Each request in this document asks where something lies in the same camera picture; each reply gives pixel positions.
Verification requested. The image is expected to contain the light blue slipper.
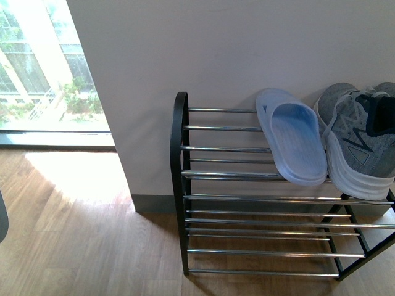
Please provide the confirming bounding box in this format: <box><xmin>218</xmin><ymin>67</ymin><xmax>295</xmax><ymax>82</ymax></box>
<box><xmin>256</xmin><ymin>88</ymin><xmax>327</xmax><ymax>186</ymax></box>

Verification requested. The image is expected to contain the grey sneaker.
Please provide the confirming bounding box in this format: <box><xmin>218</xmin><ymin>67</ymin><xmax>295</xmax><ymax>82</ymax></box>
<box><xmin>314</xmin><ymin>82</ymin><xmax>394</xmax><ymax>200</ymax></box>

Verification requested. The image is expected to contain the black metal shoe rack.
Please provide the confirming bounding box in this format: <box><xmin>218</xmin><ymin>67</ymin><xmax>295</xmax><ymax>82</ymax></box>
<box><xmin>170</xmin><ymin>92</ymin><xmax>394</xmax><ymax>281</ymax></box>

